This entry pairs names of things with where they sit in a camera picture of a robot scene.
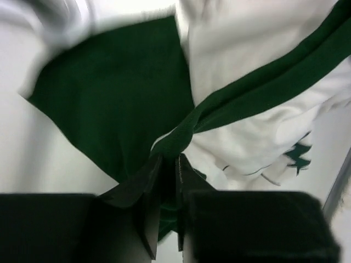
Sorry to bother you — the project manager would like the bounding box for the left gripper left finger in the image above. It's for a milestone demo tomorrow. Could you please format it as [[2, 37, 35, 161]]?
[[99, 155, 163, 259]]

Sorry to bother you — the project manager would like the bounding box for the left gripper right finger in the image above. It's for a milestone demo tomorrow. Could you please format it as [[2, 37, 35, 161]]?
[[175, 154, 228, 251]]

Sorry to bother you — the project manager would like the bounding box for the green and white t-shirt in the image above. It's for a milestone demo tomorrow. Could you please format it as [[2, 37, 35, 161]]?
[[18, 0, 351, 244]]

